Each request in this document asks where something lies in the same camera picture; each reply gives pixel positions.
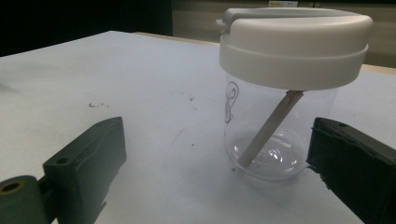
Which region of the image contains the clear cup with white lid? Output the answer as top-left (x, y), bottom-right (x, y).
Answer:
top-left (215, 7), bottom-right (374, 181)

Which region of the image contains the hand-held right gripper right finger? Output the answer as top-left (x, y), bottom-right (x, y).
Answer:
top-left (305, 117), bottom-right (396, 224)

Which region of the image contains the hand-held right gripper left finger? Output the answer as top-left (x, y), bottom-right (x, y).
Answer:
top-left (42, 116), bottom-right (127, 224)

